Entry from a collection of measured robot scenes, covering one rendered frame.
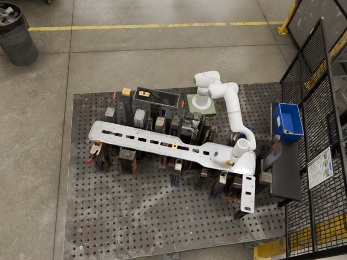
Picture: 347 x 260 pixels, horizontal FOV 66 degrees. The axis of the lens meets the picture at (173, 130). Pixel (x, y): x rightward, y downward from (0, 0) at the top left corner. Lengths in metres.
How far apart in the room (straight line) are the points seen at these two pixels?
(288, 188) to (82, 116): 1.95
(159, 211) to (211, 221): 0.44
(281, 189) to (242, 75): 2.36
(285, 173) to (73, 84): 2.93
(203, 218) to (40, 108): 2.54
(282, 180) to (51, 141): 2.60
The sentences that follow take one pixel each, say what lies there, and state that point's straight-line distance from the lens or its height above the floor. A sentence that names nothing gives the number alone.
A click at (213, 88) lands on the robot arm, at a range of 1.99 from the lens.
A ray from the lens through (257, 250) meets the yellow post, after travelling 3.12.
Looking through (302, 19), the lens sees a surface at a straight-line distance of 4.75.
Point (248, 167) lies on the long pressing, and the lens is 2.22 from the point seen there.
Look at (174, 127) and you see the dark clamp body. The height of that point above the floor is 1.03.
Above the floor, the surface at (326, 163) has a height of 1.39.
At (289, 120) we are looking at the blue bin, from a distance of 2.56.
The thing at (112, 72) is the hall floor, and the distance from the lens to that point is 4.01.
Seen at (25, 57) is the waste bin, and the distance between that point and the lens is 4.30.
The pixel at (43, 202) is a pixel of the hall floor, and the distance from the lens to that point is 3.25.
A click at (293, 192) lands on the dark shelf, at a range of 2.25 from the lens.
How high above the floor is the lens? 2.92
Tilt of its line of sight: 59 degrees down
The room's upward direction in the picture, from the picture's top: 8 degrees clockwise
